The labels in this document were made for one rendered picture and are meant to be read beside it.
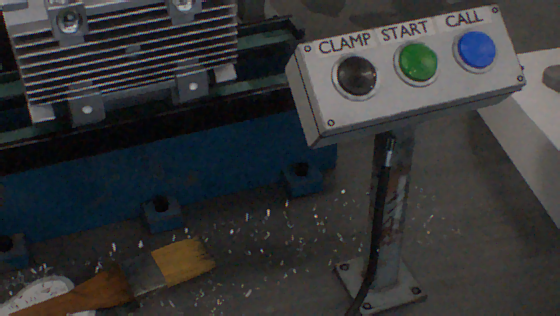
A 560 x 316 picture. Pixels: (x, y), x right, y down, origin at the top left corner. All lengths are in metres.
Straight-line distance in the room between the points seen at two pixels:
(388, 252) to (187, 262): 0.20
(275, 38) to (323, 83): 0.35
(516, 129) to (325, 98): 0.40
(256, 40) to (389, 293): 0.33
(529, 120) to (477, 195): 0.10
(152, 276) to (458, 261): 0.31
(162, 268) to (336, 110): 0.30
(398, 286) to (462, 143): 0.25
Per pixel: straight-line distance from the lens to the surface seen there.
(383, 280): 0.76
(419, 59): 0.59
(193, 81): 0.74
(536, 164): 0.89
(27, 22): 0.70
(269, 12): 1.20
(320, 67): 0.57
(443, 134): 0.97
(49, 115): 0.75
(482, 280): 0.80
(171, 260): 0.79
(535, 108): 0.90
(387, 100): 0.57
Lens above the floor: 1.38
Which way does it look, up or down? 39 degrees down
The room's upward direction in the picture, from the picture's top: 1 degrees counter-clockwise
